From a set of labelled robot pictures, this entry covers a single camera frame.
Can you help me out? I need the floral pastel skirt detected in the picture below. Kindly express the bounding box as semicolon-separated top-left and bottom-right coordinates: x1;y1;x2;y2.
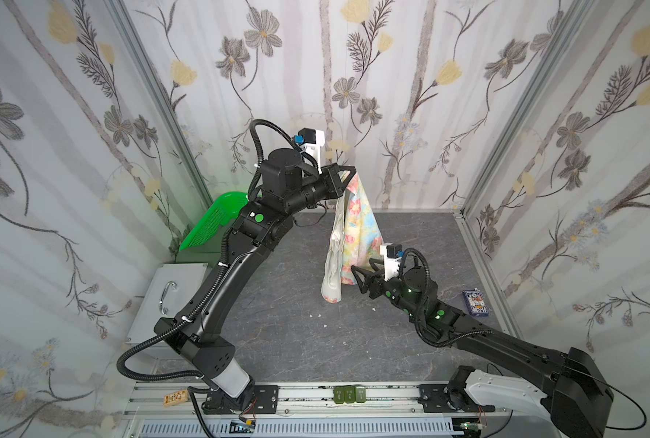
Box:
321;175;383;304

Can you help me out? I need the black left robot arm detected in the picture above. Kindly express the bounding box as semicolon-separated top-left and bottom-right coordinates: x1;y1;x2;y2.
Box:
155;148;356;411

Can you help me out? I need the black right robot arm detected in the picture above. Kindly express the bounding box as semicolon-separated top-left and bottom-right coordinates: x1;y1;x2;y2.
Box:
352;257;614;437

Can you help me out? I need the green plastic basket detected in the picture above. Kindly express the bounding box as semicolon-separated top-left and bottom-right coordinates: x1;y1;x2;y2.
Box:
179;192;248;251

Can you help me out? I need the green terminal block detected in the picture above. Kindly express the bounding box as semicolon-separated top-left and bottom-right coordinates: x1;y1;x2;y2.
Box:
333;385;367;405

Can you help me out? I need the silver metal case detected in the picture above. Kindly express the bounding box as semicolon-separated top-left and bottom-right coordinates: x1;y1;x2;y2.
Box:
126;263;210;347

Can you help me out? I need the small wooden block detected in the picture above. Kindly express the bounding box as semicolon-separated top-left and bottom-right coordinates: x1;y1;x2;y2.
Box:
163;389;189;408

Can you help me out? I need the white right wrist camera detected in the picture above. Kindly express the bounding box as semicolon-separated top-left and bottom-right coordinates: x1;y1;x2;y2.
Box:
380;244;403;281

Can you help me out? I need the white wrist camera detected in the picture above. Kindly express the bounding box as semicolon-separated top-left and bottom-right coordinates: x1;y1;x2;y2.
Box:
380;244;403;281
294;128;325;169

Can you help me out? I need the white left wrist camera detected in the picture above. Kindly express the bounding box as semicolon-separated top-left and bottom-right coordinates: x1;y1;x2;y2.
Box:
294;128;325;169

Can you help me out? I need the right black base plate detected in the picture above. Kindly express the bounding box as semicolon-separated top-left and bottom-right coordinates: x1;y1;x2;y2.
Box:
417;383;496;414

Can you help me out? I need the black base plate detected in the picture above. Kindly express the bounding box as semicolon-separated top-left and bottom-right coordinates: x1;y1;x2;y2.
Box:
417;383;496;414
200;384;279;415

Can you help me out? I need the white slotted cable duct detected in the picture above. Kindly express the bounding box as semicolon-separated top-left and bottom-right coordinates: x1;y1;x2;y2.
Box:
137;418;465;438

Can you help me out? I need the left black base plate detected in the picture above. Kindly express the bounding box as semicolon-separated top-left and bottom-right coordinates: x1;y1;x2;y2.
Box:
200;384;279;415

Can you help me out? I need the aluminium mounting rail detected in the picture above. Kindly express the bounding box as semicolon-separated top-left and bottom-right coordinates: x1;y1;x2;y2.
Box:
121;380;523;422

